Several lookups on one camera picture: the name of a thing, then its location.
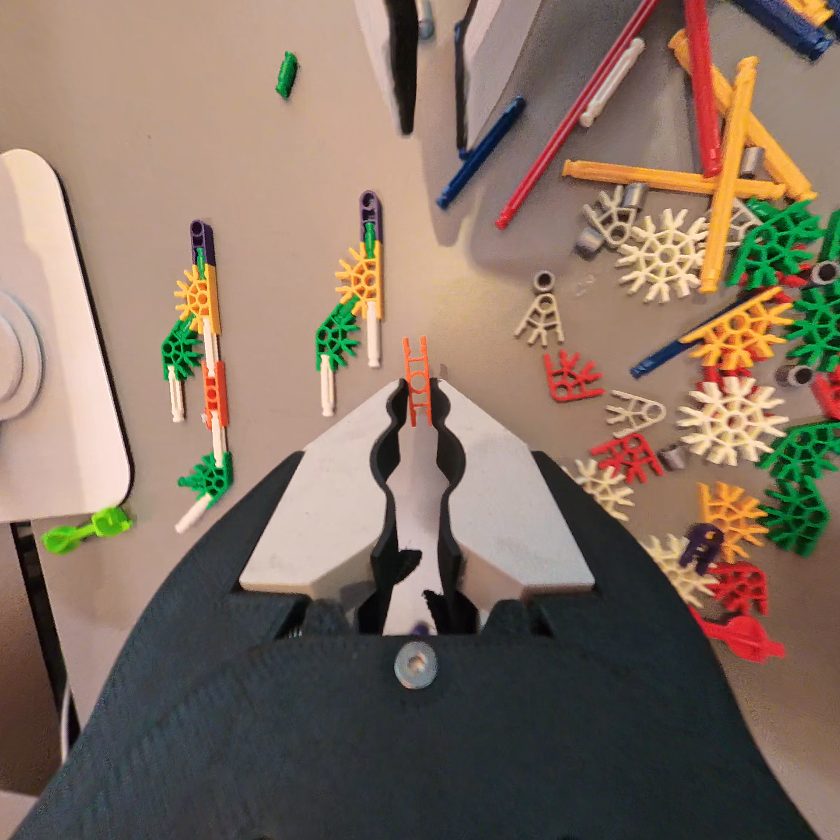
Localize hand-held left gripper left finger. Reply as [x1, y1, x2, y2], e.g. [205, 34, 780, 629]
[239, 379, 422, 634]

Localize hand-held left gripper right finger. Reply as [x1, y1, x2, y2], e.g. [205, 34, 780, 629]
[422, 379, 596, 632]

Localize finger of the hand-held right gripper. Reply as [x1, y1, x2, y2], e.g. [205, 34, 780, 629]
[455, 0, 542, 160]
[354, 0, 420, 137]

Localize orange slotted connector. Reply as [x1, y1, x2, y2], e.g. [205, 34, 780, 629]
[402, 336, 437, 427]

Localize green fan connector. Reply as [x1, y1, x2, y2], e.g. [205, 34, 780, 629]
[315, 314, 362, 371]

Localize yellow half-circle connector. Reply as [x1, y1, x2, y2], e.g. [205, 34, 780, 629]
[335, 241, 385, 315]

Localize pile of colourful toy pieces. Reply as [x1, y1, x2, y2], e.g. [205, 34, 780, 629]
[495, 0, 840, 614]

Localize dark blue rod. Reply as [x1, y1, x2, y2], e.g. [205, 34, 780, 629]
[436, 97, 526, 211]

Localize assembled multicolour toy model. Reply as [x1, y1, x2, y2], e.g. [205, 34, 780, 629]
[161, 220, 234, 534]

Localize bright green plastic piece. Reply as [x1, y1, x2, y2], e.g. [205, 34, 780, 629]
[41, 507, 132, 555]

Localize red double-ended connector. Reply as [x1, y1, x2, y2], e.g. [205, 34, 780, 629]
[689, 607, 786, 664]

